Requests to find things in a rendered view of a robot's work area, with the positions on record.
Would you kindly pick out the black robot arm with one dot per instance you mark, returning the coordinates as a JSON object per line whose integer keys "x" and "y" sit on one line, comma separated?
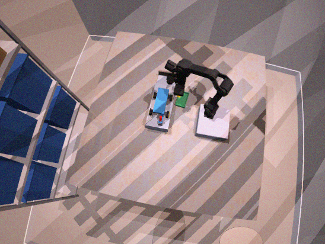
{"x": 185, "y": 67}

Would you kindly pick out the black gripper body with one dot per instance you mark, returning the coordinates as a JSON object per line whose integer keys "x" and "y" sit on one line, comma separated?
{"x": 179, "y": 89}

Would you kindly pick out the green tray floor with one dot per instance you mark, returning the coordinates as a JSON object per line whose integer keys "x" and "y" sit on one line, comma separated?
{"x": 182, "y": 100}

